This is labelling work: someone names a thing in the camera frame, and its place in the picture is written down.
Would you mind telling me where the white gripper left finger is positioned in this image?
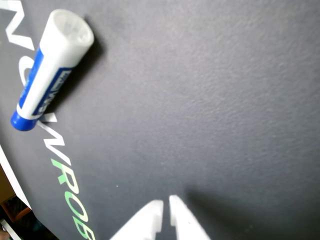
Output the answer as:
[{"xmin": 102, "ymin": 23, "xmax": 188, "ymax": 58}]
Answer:
[{"xmin": 109, "ymin": 199, "xmax": 165, "ymax": 240}]

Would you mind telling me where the blue capped white marker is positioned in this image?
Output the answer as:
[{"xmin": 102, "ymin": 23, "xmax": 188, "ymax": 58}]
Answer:
[{"xmin": 10, "ymin": 8, "xmax": 95, "ymax": 132}]

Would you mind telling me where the grey WOWROBO mat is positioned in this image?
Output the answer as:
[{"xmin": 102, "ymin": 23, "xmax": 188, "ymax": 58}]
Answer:
[{"xmin": 0, "ymin": 0, "xmax": 320, "ymax": 240}]

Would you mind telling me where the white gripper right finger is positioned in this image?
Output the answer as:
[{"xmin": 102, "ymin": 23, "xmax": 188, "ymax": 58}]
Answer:
[{"xmin": 169, "ymin": 194, "xmax": 212, "ymax": 240}]

